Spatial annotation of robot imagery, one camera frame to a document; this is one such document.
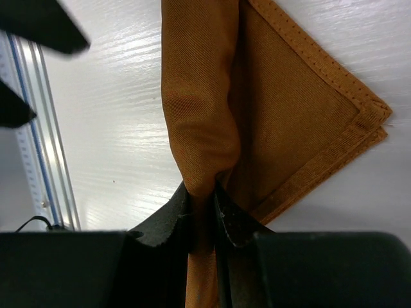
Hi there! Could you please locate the orange-brown cloth napkin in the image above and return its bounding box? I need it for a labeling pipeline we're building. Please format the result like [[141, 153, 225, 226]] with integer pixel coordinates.
[[161, 1, 392, 307]]

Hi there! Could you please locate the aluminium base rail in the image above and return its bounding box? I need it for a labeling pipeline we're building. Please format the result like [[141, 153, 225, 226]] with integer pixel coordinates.
[[1, 32, 81, 230]]

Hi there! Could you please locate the white slotted cable duct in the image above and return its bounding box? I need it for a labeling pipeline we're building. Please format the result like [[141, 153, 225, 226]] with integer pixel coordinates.
[[0, 41, 49, 225]]

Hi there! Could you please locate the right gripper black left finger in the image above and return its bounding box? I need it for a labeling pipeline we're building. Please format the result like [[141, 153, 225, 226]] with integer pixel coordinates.
[[1, 185, 189, 307]]

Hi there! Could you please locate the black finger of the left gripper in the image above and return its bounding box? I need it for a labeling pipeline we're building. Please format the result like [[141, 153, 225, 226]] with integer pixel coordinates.
[[0, 81, 37, 128], [1, 0, 91, 55]]

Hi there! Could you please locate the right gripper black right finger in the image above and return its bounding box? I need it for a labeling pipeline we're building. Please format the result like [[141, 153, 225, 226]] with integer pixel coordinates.
[[214, 185, 410, 307]]

